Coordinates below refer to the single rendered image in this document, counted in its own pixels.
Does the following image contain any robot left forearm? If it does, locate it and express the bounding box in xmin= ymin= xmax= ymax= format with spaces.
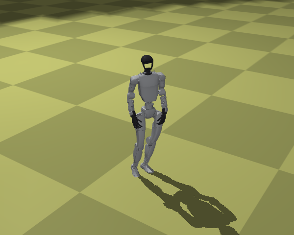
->
xmin=160 ymin=91 xmax=168 ymax=113

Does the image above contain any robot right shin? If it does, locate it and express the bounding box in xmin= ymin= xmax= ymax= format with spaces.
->
xmin=133 ymin=143 xmax=142 ymax=169

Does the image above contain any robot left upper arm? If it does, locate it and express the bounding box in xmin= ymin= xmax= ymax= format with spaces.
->
xmin=157 ymin=72 xmax=166 ymax=96

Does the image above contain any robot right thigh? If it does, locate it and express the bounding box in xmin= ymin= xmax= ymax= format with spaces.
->
xmin=135 ymin=112 xmax=146 ymax=150

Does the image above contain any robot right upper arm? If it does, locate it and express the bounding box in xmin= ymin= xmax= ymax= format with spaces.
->
xmin=128 ymin=75 xmax=139 ymax=99

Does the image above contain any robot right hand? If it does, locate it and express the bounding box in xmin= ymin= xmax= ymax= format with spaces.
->
xmin=131 ymin=111 xmax=142 ymax=129

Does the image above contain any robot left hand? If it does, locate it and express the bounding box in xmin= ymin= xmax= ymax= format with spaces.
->
xmin=157 ymin=108 xmax=167 ymax=125

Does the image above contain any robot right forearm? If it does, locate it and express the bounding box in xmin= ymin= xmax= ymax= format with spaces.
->
xmin=127 ymin=93 xmax=135 ymax=115

